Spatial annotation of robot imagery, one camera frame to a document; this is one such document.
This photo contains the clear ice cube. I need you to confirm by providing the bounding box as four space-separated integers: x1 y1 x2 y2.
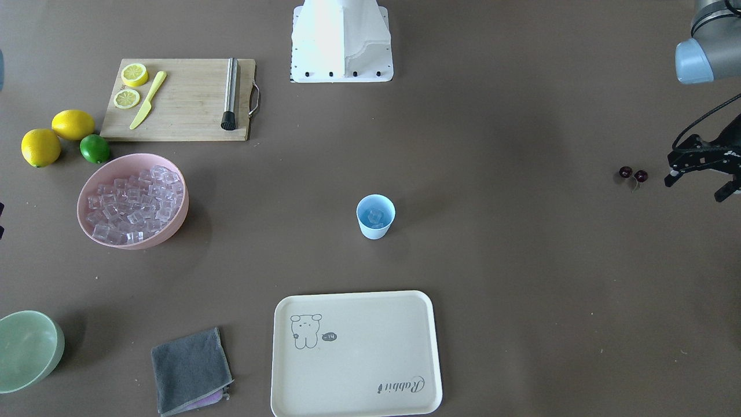
365 208 386 229

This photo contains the pink bowl of ice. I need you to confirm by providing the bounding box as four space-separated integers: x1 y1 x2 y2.
77 153 189 249

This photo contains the lemon slice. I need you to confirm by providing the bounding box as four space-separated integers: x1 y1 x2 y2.
113 88 141 110
120 63 149 87

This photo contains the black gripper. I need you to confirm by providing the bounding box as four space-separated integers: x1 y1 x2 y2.
664 115 741 203

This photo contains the blue plastic cup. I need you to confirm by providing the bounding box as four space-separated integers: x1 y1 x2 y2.
355 193 396 240

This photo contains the grey folded cloth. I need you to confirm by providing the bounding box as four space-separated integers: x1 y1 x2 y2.
151 327 234 416

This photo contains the cream rabbit tray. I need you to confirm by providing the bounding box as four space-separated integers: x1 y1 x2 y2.
270 290 443 416

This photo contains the green ceramic bowl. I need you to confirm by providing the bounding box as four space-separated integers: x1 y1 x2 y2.
1 310 65 395

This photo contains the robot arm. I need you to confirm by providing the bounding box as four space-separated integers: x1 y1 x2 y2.
664 1 740 202

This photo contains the wooden cutting board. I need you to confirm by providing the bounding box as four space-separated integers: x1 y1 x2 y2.
100 58 259 142

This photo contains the yellow lemon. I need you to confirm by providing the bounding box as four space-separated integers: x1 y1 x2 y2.
21 129 61 168
52 109 96 141

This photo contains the dark cherry pair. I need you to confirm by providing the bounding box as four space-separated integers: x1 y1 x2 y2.
617 166 648 192

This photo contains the green lime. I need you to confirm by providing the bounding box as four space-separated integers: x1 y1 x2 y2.
79 134 111 164

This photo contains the yellow plastic knife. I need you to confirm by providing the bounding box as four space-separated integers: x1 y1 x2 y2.
128 71 167 130

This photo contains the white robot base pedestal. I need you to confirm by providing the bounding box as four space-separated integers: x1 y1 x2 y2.
289 1 394 83

